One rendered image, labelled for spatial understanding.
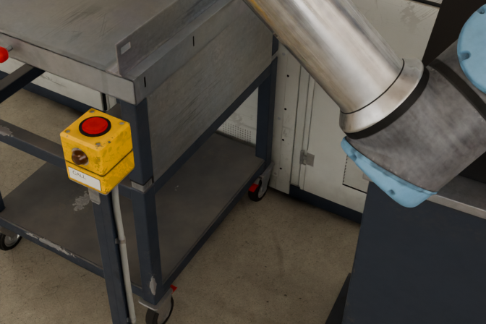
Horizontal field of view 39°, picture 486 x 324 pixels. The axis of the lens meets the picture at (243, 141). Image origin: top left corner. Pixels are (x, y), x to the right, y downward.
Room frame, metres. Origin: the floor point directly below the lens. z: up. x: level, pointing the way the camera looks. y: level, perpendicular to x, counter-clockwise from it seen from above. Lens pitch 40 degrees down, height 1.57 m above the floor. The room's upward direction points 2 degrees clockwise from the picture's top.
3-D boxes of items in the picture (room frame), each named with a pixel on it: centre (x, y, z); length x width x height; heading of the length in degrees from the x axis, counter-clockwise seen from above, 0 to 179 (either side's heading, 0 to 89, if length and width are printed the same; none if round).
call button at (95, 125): (0.83, 0.23, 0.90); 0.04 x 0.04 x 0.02
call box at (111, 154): (0.83, 0.23, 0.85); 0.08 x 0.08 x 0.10; 62
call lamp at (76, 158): (0.78, 0.25, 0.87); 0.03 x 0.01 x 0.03; 62
